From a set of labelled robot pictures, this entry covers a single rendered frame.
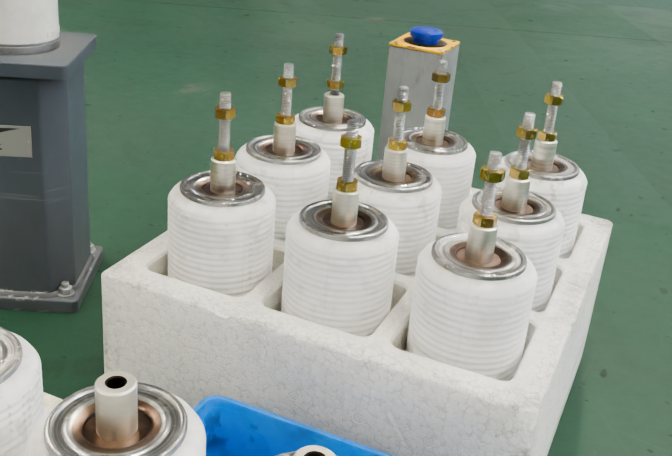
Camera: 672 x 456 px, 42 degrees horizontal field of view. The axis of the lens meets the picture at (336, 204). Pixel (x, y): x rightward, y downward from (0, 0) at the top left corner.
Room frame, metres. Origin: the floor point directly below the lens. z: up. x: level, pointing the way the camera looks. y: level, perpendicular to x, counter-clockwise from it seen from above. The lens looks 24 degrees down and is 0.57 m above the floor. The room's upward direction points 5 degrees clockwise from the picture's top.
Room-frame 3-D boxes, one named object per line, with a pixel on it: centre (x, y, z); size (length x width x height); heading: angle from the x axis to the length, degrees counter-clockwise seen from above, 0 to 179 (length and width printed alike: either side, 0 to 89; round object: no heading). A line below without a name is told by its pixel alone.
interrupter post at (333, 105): (0.93, 0.01, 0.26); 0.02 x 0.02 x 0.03
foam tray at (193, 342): (0.78, -0.05, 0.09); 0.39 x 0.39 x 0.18; 68
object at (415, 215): (0.78, -0.05, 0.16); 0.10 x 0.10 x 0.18
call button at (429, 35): (1.08, -0.09, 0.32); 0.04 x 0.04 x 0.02
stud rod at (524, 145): (0.73, -0.16, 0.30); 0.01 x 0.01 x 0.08
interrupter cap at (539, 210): (0.73, -0.16, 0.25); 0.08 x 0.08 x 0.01
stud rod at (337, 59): (0.93, 0.01, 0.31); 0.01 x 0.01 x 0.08
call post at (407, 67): (1.08, -0.09, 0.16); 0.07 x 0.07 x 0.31; 68
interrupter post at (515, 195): (0.73, -0.16, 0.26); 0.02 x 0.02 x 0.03
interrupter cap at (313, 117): (0.93, 0.01, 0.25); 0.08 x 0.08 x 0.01
